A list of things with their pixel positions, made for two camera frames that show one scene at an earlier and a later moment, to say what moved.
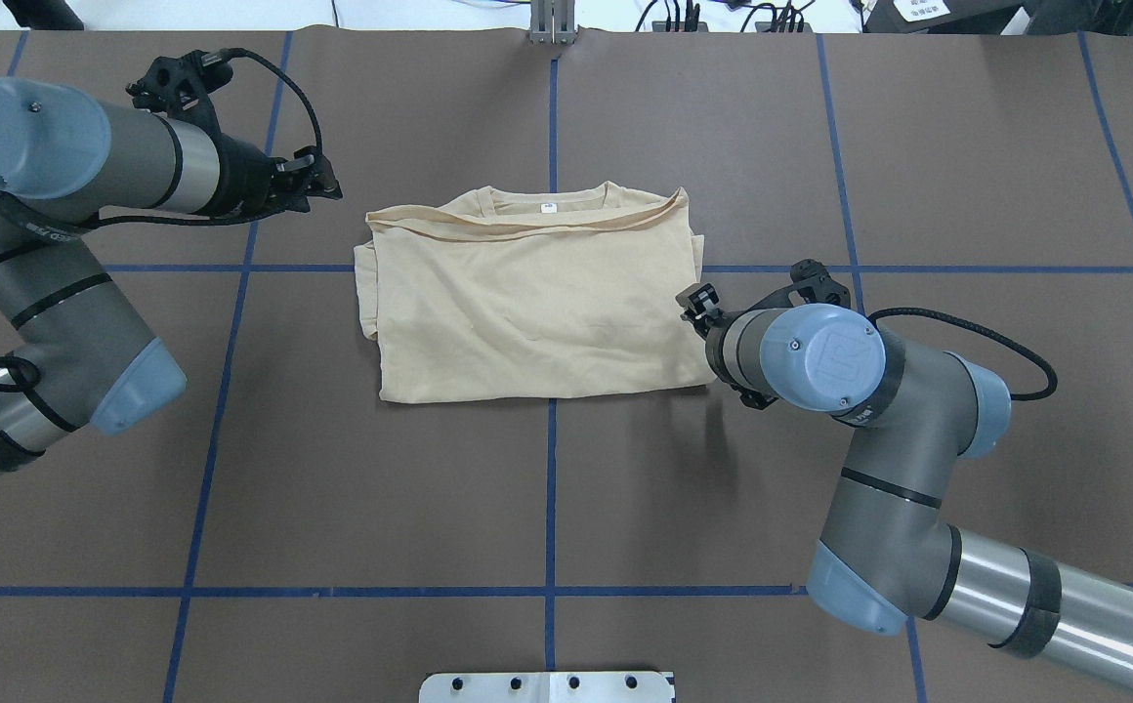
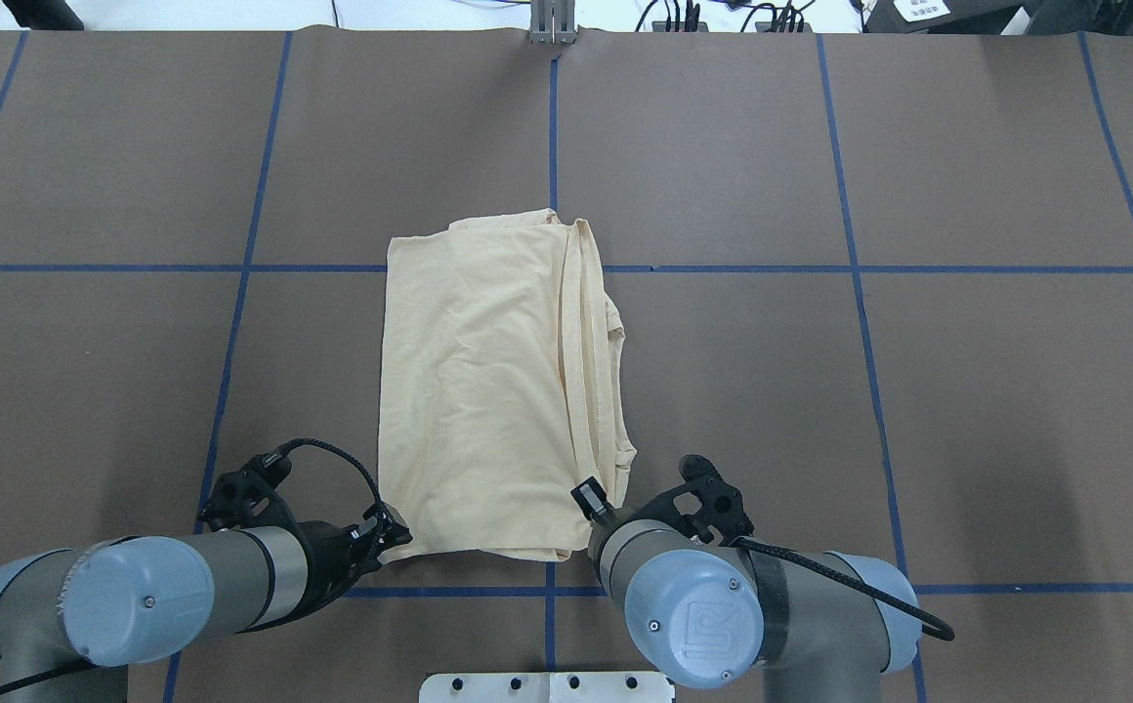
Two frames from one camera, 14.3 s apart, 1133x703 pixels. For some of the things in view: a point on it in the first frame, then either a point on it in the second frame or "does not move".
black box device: x=940 y=17 does not move
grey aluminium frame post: x=552 y=21 does not move
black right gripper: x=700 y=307 -> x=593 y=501
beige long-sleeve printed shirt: x=524 y=296 -> x=502 y=388
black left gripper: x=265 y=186 -> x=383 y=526
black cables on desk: x=786 y=16 does not move
